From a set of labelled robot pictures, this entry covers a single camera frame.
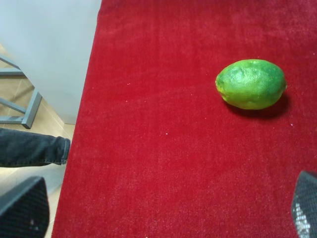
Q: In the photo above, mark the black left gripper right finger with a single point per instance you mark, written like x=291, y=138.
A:
x=304, y=205

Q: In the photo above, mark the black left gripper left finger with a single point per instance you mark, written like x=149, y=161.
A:
x=24, y=210

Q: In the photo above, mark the dark jeans leg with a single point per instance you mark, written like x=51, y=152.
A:
x=27, y=149

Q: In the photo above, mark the green lime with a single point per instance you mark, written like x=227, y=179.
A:
x=251, y=84

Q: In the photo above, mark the red velvet table cloth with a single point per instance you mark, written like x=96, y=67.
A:
x=157, y=153

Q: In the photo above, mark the grey metal frame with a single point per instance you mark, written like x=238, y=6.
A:
x=29, y=113

